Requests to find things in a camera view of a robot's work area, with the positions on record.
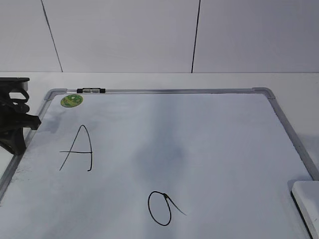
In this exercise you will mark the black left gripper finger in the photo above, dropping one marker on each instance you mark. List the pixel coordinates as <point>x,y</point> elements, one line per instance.
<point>13,141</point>

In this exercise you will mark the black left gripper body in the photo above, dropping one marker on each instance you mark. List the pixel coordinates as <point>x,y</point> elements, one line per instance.
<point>14,115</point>

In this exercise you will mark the white whiteboard eraser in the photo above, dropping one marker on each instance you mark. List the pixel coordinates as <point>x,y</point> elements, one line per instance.
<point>306,197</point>

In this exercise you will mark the green round magnet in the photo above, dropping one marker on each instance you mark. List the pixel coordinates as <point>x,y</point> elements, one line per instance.
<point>71,101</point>

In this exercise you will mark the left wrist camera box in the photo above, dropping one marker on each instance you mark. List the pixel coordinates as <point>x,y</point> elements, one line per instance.
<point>14,83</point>

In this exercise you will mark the white whiteboard with grey frame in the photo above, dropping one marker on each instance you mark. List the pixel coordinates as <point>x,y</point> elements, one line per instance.
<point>165,164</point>

